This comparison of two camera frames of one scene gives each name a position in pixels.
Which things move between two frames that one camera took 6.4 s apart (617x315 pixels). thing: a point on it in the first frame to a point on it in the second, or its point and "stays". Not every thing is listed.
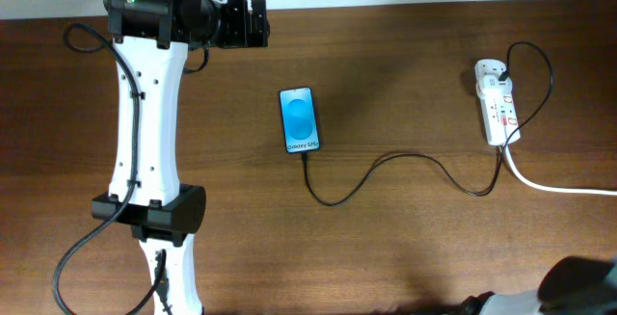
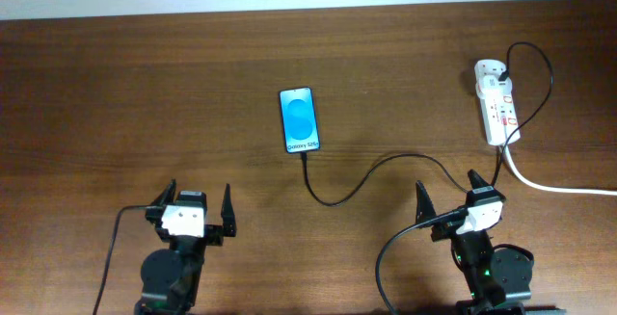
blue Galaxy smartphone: x=299 y=117 stays
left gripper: x=238 y=36 to x=210 y=230
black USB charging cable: x=436 y=162 stays
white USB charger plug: x=492 y=88 stays
